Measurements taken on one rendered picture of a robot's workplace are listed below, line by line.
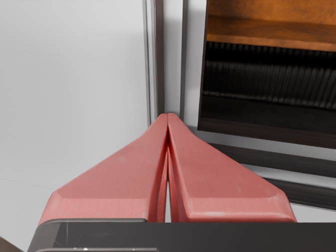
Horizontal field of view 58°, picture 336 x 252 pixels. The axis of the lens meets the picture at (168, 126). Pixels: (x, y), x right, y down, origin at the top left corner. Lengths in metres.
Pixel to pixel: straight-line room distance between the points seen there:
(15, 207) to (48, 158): 0.06
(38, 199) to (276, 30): 0.20
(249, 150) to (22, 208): 0.14
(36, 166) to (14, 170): 0.02
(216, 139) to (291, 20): 0.15
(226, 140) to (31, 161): 0.10
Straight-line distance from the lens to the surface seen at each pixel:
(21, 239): 0.25
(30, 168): 0.18
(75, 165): 0.16
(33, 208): 0.21
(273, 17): 0.28
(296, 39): 0.24
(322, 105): 0.48
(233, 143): 0.16
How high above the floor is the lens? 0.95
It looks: 51 degrees down
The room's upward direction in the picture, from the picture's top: 159 degrees counter-clockwise
